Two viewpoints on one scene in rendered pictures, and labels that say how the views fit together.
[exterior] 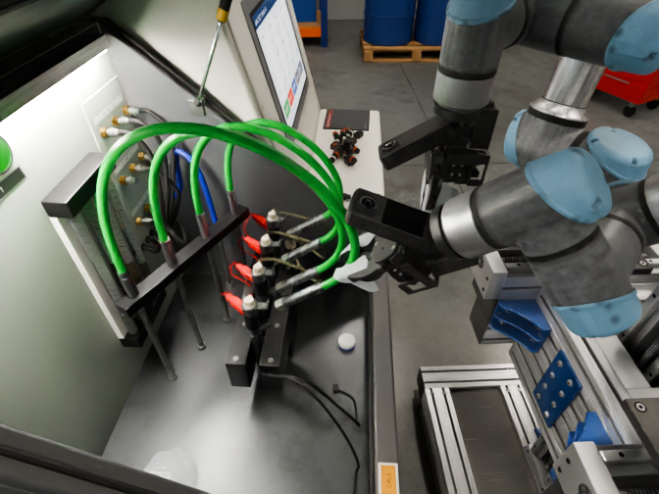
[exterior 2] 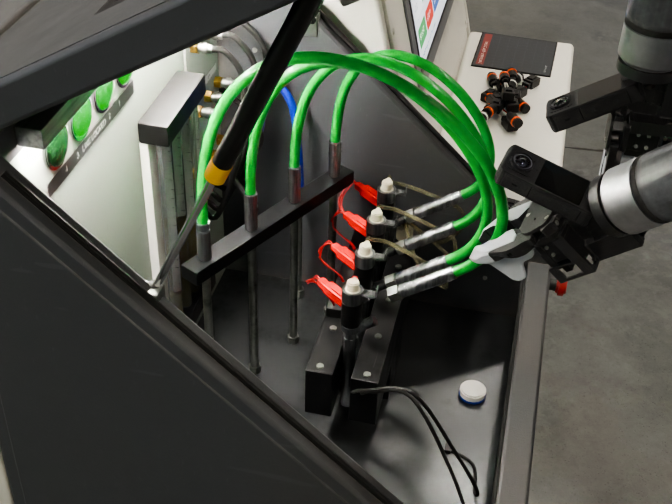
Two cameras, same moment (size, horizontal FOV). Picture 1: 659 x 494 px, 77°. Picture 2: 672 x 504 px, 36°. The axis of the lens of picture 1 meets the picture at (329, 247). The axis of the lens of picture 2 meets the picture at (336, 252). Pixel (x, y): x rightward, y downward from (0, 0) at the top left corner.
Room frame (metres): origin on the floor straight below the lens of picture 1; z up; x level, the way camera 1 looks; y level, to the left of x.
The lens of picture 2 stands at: (-0.56, 0.02, 1.94)
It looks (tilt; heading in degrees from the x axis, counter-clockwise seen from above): 38 degrees down; 8
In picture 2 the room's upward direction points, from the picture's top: 2 degrees clockwise
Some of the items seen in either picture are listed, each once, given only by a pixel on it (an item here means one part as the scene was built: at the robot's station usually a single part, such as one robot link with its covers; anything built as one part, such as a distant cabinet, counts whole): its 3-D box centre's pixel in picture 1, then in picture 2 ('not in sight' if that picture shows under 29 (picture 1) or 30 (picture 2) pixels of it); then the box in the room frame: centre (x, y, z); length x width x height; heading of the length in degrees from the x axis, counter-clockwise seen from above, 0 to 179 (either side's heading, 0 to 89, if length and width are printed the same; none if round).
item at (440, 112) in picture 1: (456, 142); (645, 107); (0.56, -0.19, 1.34); 0.09 x 0.08 x 0.12; 86
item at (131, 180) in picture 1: (135, 167); (213, 95); (0.72, 0.38, 1.21); 0.13 x 0.03 x 0.31; 176
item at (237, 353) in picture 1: (271, 316); (364, 334); (0.58, 0.13, 0.91); 0.34 x 0.10 x 0.15; 176
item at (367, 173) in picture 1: (346, 160); (505, 122); (1.15, -0.05, 0.97); 0.70 x 0.22 x 0.03; 176
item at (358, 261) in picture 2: (269, 307); (369, 312); (0.54, 0.12, 0.99); 0.05 x 0.03 x 0.21; 86
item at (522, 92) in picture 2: (346, 143); (509, 94); (1.19, -0.05, 1.01); 0.23 x 0.11 x 0.06; 176
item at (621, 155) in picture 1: (605, 169); not in sight; (0.71, -0.55, 1.20); 0.13 x 0.12 x 0.14; 41
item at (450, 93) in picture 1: (462, 86); (653, 42); (0.56, -0.18, 1.42); 0.08 x 0.08 x 0.05
